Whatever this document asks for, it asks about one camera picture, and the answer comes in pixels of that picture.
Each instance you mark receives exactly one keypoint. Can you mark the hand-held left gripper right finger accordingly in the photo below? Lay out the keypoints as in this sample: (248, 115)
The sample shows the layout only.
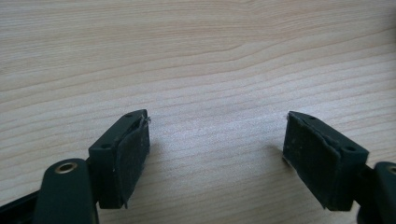
(317, 161)

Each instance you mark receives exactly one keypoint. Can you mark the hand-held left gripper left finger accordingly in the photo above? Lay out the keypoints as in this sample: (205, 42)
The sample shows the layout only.
(124, 161)

